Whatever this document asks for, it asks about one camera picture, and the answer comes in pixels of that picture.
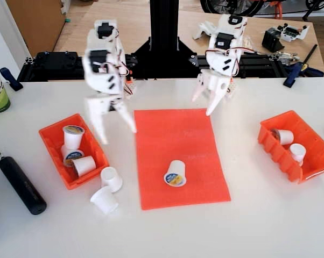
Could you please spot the white device with circuit board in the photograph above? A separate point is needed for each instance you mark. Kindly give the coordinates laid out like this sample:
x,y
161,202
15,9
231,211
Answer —
x,y
291,33

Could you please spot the black bicycle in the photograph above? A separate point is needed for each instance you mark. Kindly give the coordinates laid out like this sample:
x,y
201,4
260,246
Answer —
x,y
208,8

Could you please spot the metal clamp tool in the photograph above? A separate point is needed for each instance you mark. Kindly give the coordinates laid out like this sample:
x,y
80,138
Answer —
x,y
285,57

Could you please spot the white gripper moving finger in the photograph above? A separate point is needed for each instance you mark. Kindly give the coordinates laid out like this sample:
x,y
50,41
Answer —
x,y
127,117
199,90

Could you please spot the wooden table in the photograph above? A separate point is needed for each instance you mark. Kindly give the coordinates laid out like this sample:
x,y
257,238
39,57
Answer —
x,y
80,35

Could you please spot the white gripper fixed finger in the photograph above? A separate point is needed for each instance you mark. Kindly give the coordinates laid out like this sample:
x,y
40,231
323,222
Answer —
x,y
215,102
98,126

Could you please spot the white printed robot part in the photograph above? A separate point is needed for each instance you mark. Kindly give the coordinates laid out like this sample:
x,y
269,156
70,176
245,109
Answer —
x,y
201,31

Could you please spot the black printed part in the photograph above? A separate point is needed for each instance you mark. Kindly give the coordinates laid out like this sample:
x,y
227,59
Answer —
x,y
272,41

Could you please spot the black aluminium frame rail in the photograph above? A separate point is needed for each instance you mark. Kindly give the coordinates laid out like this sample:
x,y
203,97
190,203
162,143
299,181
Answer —
x,y
156,67

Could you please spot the brown wooden cabinet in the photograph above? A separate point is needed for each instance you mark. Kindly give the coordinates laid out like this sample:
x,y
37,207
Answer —
x,y
35,24

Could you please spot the orange foam mat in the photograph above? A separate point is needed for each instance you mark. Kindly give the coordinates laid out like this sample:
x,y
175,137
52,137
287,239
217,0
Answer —
x,y
178,139

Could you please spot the black electric screwdriver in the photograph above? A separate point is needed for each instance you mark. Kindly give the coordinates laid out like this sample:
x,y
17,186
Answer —
x,y
22,185

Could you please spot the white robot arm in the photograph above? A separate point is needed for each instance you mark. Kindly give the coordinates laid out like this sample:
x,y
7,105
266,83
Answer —
x,y
226,35
102,53

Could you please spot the blue lid white coffee pod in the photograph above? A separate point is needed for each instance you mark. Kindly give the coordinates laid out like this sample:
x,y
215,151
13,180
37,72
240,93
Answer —
x,y
73,139
175,172
84,165
70,154

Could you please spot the orange metal post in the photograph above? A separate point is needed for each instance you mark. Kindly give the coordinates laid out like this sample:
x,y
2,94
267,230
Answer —
x,y
279,9

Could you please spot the orange bin with white label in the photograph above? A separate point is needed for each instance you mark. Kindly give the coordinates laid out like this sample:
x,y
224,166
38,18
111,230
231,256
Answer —
x,y
312,161

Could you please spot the blue bar clamp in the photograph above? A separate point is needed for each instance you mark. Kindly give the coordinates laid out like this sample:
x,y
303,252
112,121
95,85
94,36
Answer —
x,y
10,79
294,74

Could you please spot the red lid white coffee pod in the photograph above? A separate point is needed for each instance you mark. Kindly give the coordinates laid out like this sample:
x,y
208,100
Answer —
x,y
285,137
297,151
111,180

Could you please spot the black aluminium frame post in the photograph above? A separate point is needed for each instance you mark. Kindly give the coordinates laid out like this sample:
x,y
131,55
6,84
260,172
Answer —
x,y
164,21

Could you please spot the small green object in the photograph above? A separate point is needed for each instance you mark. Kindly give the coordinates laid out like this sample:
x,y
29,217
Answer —
x,y
67,21

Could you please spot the clear bag of screws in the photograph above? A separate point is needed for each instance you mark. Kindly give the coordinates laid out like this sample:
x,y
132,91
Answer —
x,y
248,43

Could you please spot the white crumpled sheet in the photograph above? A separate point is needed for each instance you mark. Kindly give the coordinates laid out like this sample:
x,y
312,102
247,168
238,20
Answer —
x,y
65,6

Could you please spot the orange plastic bin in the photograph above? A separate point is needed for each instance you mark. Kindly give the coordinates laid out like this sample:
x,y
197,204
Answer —
x,y
81,182

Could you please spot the black plastic mounting block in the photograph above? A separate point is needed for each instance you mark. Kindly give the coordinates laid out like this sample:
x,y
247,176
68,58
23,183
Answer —
x,y
57,60

